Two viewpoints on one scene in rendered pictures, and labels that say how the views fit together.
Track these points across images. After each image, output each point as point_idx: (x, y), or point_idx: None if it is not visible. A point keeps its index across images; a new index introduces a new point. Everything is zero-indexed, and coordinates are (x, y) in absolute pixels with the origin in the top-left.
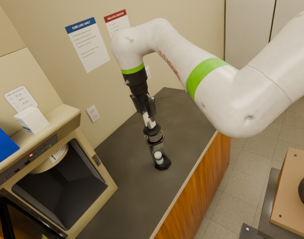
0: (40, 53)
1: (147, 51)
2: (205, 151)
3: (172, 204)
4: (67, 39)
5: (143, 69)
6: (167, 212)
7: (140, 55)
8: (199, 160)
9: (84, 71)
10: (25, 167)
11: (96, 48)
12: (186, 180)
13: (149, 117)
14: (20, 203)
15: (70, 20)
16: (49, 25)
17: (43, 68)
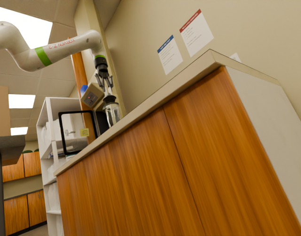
0: (147, 69)
1: (91, 50)
2: (109, 132)
3: (84, 151)
4: (158, 56)
5: (94, 59)
6: (82, 153)
7: (92, 53)
8: (102, 136)
9: (164, 74)
10: (97, 105)
11: (173, 55)
12: (92, 144)
13: (101, 87)
14: (95, 118)
15: (160, 45)
16: (151, 53)
17: (147, 76)
